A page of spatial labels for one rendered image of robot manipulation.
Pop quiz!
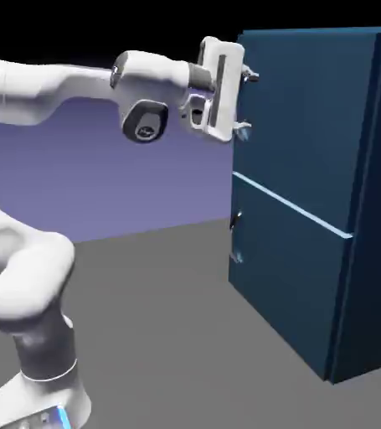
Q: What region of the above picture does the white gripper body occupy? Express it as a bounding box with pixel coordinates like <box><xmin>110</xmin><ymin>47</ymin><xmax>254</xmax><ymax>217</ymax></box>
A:
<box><xmin>198</xmin><ymin>35</ymin><xmax>246</xmax><ymax>144</ymax></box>

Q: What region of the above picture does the blue cabinet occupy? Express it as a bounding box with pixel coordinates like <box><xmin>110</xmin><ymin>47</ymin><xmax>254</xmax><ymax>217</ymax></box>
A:
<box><xmin>228</xmin><ymin>26</ymin><xmax>381</xmax><ymax>386</ymax></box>

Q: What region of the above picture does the blue cabinet door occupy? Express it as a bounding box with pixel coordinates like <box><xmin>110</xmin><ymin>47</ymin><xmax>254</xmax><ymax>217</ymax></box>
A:
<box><xmin>228</xmin><ymin>173</ymin><xmax>354</xmax><ymax>382</ymax></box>

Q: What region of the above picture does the metal door handle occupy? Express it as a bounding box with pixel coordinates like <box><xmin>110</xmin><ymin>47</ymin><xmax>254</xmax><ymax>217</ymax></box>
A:
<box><xmin>229</xmin><ymin>209</ymin><xmax>245</xmax><ymax>265</ymax></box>

